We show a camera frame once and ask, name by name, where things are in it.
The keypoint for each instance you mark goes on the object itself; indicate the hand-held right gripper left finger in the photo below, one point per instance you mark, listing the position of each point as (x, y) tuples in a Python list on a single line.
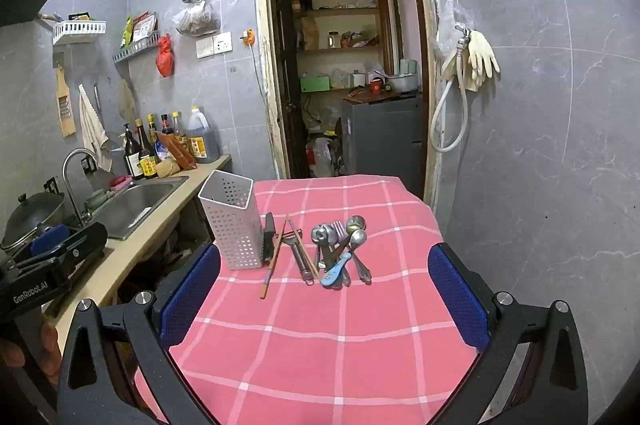
[(192, 290)]

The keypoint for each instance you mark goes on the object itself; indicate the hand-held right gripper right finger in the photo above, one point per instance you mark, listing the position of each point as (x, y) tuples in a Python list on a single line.
[(457, 295)]

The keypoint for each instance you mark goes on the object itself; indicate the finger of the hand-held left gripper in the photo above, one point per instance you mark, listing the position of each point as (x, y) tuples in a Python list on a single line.
[(47, 239), (80, 245)]

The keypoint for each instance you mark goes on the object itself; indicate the white perforated utensil holder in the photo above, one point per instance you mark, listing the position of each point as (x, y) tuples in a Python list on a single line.
[(232, 225)]

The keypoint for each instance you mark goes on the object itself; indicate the wooden chopstick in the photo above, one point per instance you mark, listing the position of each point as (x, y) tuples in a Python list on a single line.
[(274, 260), (287, 247), (301, 245)]

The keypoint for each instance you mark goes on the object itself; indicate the metal peeler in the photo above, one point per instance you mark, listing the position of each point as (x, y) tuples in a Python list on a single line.
[(301, 261)]

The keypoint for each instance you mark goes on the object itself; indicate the blue plastic spoon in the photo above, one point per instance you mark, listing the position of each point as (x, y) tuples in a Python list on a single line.
[(336, 272)]

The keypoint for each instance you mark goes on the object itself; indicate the metal fork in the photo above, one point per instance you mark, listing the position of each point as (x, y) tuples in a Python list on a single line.
[(341, 231)]

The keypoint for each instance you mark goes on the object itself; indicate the person's left hand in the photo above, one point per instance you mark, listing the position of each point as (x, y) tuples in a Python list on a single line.
[(51, 355)]

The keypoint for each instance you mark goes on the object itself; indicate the black wok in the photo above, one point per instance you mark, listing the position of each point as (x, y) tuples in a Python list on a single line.
[(32, 217)]

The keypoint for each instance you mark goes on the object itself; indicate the beige kitchen counter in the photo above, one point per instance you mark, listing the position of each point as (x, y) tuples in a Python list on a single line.
[(100, 270)]

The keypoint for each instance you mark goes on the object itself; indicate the steel sink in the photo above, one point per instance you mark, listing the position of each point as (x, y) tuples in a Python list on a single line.
[(135, 205)]

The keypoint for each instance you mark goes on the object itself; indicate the metal faucet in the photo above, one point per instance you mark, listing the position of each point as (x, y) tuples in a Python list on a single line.
[(75, 175)]

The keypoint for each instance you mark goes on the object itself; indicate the pink sponge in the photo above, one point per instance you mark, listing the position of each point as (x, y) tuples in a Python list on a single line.
[(120, 181)]

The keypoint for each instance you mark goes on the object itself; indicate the dark pump bottle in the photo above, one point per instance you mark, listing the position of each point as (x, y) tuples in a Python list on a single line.
[(132, 155)]

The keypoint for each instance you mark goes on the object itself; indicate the yellow-label sauce bottle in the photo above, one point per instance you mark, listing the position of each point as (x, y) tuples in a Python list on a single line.
[(146, 160)]

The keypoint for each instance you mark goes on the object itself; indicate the small metal strainer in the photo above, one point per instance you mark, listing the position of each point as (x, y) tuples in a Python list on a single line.
[(114, 141)]

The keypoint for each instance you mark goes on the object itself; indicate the hanging beige towel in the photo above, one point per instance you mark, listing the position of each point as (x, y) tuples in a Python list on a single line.
[(92, 130)]

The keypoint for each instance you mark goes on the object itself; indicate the beige bag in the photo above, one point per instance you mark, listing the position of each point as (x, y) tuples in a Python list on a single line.
[(169, 167)]

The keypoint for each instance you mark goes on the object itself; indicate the white blue packet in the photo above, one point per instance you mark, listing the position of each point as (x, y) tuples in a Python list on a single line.
[(162, 150)]

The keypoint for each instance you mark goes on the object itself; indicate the wooden slicer board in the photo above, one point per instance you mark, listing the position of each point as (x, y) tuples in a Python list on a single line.
[(65, 105)]

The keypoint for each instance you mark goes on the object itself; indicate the orange packet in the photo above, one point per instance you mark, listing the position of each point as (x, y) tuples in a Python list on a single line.
[(180, 152)]

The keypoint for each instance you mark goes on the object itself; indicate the pink checked tablecloth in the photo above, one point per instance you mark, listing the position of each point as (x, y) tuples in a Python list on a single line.
[(320, 345)]

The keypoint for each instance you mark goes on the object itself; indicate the hanging metal utensil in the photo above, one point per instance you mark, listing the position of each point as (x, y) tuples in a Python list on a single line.
[(97, 102)]

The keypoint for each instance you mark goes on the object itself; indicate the large oil jug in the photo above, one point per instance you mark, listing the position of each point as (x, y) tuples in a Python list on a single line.
[(202, 137)]

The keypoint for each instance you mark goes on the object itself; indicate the grey appliance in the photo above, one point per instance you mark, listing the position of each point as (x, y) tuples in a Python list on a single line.
[(382, 140)]

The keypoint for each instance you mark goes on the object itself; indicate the white plastic bag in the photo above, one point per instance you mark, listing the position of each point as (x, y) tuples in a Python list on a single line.
[(320, 155)]

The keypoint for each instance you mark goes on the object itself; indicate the red plastic bag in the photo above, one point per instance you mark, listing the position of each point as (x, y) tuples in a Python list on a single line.
[(165, 57)]

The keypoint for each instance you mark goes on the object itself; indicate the green snack packet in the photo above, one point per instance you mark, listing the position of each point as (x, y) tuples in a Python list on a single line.
[(127, 32)]

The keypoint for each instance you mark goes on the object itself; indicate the brown wooden board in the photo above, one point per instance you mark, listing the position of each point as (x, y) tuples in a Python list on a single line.
[(372, 94)]

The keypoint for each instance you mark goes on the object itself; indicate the metal pot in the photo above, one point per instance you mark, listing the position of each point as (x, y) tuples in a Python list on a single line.
[(402, 83)]

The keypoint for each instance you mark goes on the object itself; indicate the red cup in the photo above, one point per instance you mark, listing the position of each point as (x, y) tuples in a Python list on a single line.
[(375, 86)]

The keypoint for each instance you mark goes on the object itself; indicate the red snack packet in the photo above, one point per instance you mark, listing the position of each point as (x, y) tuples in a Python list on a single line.
[(144, 27)]

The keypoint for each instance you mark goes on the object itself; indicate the green container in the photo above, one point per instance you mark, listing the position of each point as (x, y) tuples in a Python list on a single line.
[(408, 66)]

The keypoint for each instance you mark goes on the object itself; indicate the cream rubber gloves pair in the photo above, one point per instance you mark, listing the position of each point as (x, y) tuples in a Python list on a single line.
[(482, 60)]

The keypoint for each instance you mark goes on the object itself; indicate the dark wooden door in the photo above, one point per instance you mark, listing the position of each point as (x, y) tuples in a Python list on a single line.
[(285, 70)]

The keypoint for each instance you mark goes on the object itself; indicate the green box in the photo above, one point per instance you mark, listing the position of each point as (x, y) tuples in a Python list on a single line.
[(315, 84)]

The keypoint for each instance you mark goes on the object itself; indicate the clear plastic bag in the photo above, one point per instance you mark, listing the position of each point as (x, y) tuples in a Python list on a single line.
[(197, 17)]

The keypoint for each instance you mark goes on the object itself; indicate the brown paper bag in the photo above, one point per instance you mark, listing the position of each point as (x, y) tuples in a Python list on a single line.
[(309, 32)]

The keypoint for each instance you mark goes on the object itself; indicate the glass jar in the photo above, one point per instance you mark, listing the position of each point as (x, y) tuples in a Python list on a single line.
[(333, 40)]

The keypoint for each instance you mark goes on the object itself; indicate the wooden shelving unit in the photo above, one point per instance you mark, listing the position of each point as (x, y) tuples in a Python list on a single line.
[(340, 12)]

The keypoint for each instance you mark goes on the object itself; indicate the black wall hook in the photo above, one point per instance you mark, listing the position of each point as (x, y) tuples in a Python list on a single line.
[(89, 162)]

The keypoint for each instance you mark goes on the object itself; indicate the metal wall shelf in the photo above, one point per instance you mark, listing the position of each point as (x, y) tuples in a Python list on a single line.
[(135, 51)]

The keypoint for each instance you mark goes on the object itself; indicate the white wall basket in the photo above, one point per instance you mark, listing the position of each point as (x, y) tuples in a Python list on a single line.
[(80, 30)]

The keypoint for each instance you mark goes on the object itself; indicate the white wall switch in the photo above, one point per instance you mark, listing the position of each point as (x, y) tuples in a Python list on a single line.
[(205, 47)]

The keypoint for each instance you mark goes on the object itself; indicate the worn door frame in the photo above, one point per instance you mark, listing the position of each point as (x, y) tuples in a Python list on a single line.
[(260, 55)]

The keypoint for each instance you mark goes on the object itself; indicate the white wall socket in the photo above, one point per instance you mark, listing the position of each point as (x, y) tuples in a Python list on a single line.
[(223, 43)]

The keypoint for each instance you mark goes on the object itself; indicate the orange wall hook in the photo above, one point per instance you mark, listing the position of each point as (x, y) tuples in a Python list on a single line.
[(248, 37)]

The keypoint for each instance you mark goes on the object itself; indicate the metal wall tap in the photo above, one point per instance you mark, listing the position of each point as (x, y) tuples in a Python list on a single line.
[(462, 36)]

